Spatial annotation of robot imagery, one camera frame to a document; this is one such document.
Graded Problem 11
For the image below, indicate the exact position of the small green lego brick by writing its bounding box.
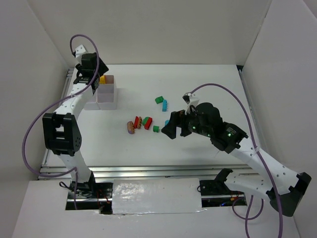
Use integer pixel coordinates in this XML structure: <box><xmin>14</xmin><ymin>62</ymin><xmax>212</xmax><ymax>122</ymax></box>
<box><xmin>153</xmin><ymin>125</ymin><xmax>159</xmax><ymax>133</ymax></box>

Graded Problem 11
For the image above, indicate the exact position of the yellow studded lego brick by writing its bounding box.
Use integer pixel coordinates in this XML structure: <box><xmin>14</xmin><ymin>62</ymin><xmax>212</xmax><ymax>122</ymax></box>
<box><xmin>99</xmin><ymin>75</ymin><xmax>106</xmax><ymax>84</ymax></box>

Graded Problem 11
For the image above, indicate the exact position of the green red rounded lego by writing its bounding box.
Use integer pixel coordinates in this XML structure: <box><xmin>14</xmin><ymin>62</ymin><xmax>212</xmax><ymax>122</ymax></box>
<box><xmin>142</xmin><ymin>117</ymin><xmax>153</xmax><ymax>130</ymax></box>

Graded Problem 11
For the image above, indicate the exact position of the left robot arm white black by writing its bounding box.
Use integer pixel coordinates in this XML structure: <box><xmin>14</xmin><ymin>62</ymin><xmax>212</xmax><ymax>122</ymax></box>
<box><xmin>42</xmin><ymin>45</ymin><xmax>108</xmax><ymax>195</ymax></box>

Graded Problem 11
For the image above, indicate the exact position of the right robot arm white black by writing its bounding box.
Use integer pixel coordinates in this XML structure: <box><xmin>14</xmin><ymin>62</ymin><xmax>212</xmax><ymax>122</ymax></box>
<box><xmin>161</xmin><ymin>95</ymin><xmax>312</xmax><ymax>217</ymax></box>

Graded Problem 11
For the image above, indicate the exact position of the teal long lego brick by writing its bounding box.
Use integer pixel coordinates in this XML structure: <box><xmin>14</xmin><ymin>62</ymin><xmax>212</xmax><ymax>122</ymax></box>
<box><xmin>162</xmin><ymin>100</ymin><xmax>168</xmax><ymax>112</ymax></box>

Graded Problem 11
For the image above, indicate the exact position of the green square lego brick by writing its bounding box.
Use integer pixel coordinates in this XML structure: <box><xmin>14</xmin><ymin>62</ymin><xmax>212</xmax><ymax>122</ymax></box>
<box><xmin>155</xmin><ymin>96</ymin><xmax>164</xmax><ymax>104</ymax></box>

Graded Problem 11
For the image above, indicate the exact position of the red brown lego brick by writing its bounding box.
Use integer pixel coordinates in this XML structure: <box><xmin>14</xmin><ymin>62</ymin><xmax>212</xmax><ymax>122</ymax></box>
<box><xmin>133</xmin><ymin>116</ymin><xmax>142</xmax><ymax>129</ymax></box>

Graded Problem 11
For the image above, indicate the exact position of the white divided container right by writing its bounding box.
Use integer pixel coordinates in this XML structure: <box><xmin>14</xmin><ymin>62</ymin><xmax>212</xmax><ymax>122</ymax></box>
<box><xmin>97</xmin><ymin>75</ymin><xmax>117</xmax><ymax>110</ymax></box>

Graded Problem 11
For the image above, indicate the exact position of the purple top brown lego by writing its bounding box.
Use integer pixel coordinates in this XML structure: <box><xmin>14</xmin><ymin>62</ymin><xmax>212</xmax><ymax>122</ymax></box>
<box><xmin>127</xmin><ymin>121</ymin><xmax>135</xmax><ymax>134</ymax></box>

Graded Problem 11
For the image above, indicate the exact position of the side aluminium rail right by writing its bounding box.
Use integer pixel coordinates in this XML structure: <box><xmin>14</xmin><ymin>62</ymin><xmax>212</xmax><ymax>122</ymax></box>
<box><xmin>236</xmin><ymin>65</ymin><xmax>262</xmax><ymax>147</ymax></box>

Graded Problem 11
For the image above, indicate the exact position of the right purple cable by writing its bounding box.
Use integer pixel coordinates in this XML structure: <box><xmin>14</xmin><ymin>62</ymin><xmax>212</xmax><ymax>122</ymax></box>
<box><xmin>190</xmin><ymin>83</ymin><xmax>284</xmax><ymax>238</ymax></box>

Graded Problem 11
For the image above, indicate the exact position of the purple cable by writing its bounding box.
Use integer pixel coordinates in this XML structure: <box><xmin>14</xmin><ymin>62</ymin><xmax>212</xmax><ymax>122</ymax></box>
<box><xmin>190</xmin><ymin>83</ymin><xmax>284</xmax><ymax>238</ymax></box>
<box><xmin>22</xmin><ymin>34</ymin><xmax>101</xmax><ymax>210</ymax></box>

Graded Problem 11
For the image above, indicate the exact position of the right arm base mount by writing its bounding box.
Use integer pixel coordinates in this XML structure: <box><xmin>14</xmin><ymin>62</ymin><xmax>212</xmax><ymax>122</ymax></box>
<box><xmin>197</xmin><ymin>180</ymin><xmax>247</xmax><ymax>208</ymax></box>

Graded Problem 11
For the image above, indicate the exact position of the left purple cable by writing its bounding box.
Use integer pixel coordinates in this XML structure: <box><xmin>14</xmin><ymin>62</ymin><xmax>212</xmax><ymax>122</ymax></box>
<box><xmin>22</xmin><ymin>34</ymin><xmax>101</xmax><ymax>210</ymax></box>

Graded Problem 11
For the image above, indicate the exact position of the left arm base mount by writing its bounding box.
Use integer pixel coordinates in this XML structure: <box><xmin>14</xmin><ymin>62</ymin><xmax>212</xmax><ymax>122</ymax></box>
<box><xmin>59</xmin><ymin>182</ymin><xmax>113</xmax><ymax>215</ymax></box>

